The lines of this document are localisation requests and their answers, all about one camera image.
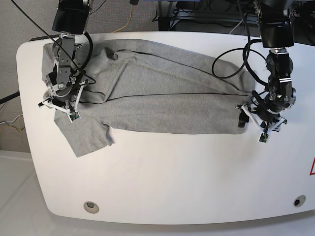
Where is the black table leg stand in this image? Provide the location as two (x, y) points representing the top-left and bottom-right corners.
(154, 0), (177, 31)

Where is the black bar behind table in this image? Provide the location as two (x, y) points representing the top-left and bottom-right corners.
(29, 34), (59, 42)

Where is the white cable at left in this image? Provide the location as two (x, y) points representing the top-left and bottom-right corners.
(0, 114), (24, 132)

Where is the right table grommet hole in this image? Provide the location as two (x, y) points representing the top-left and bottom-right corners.
(293, 195), (306, 207)

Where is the yellow cable on floor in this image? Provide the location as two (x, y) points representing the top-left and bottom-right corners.
(113, 4), (134, 34)

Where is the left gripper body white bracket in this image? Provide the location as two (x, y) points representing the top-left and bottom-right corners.
(236, 102), (287, 136)

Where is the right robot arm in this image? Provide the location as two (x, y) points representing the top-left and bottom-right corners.
(38, 0), (96, 122)

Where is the left table grommet hole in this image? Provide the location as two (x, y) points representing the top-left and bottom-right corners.
(83, 202), (99, 214)

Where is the grey T-shirt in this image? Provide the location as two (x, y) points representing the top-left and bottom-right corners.
(54, 39), (255, 157)

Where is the table grommet hole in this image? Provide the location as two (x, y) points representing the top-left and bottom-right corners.
(293, 195), (306, 207)
(83, 202), (99, 214)

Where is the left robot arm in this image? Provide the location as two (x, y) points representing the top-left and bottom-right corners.
(237, 0), (296, 143)

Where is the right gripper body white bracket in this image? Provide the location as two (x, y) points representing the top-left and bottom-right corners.
(38, 82), (88, 117)

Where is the red triangle sticker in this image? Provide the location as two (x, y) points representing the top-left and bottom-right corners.
(310, 159), (315, 176)

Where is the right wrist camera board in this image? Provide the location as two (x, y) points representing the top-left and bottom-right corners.
(68, 112), (81, 123)

